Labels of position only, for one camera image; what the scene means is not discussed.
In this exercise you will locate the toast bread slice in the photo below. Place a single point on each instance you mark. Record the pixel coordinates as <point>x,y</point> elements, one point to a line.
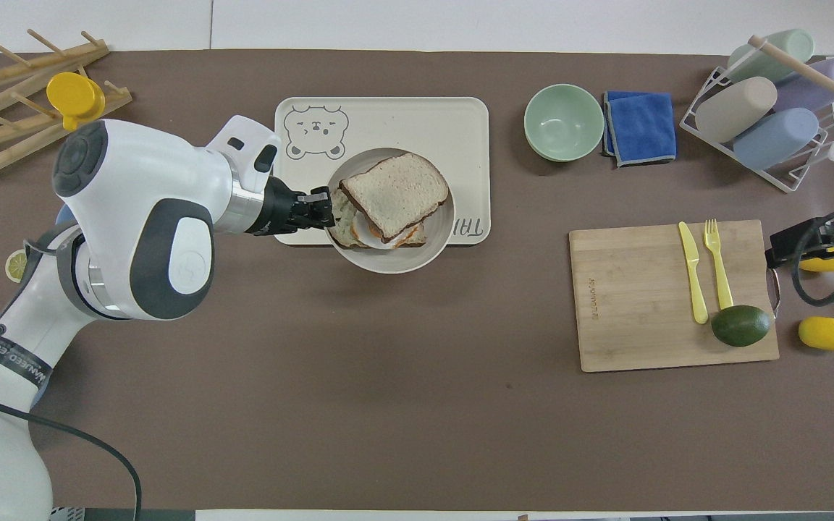
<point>397,192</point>

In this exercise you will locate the yellow plastic knife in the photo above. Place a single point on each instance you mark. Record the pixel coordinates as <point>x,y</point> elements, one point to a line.
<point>692,268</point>

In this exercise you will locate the light blue cup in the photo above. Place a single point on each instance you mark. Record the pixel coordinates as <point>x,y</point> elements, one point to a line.
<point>775,139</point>

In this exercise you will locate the cream round plate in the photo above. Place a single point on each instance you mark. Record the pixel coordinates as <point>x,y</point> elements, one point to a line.
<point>402,257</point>

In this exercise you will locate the cream tray with bear print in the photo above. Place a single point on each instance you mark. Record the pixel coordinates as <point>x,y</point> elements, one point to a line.
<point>388,123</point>

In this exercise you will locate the green cup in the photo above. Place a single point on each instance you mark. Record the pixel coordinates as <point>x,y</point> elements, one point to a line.
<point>768,61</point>

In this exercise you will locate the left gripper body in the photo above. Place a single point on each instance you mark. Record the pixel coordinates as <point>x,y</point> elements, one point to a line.
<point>278,209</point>

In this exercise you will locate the beige cup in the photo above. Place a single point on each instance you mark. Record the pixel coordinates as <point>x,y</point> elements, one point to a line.
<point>735,108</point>

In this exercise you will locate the yellow lemon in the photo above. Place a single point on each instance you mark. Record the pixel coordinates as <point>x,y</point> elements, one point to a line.
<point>827,333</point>
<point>826,263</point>

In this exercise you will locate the yellow plastic fork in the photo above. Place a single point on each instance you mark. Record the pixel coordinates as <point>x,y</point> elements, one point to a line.
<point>719,275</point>

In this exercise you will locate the wooden rod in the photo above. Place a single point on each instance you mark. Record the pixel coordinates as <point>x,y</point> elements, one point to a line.
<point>822,78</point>

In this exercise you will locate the blue plastic item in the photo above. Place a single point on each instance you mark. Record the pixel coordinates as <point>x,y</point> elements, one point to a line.
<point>64,215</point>

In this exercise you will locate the green bowl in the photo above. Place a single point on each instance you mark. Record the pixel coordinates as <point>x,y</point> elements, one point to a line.
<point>563,123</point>

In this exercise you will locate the purple cup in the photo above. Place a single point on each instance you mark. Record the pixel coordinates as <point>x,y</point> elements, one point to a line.
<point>819,85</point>

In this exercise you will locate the blue cloth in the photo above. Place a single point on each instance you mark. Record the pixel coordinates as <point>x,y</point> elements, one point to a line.
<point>641,129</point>

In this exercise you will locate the lime slice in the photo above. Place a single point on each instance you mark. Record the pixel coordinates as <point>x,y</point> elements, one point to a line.
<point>16,266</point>

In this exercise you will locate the sandwich base with fillings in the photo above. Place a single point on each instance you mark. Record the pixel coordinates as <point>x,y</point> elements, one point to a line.
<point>344,221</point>

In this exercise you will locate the green avocado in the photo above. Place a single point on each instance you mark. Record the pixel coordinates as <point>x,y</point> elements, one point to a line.
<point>741,325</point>

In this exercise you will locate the wooden cutting board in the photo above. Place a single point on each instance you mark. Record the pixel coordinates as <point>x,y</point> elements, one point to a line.
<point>634,304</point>

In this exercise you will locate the yellow plastic cup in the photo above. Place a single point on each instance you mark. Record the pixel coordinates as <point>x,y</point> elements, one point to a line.
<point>73,95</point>

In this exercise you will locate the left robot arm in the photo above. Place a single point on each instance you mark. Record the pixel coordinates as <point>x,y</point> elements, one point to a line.
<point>120,217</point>

